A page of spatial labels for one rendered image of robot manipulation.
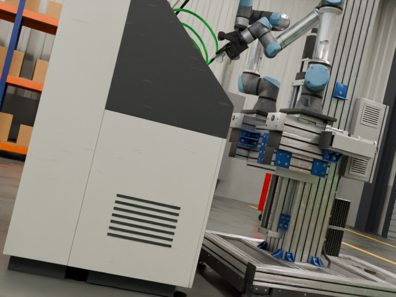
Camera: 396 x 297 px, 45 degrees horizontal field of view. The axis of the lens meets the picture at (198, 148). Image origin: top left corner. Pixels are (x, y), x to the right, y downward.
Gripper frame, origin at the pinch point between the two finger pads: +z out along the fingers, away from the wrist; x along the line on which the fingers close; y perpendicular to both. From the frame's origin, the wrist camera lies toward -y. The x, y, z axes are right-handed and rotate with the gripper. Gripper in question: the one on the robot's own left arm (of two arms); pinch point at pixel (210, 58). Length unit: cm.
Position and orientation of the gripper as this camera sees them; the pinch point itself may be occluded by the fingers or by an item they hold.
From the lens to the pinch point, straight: 260.0
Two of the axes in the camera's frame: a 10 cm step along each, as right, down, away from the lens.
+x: 1.6, -1.6, 9.7
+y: 5.6, 8.3, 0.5
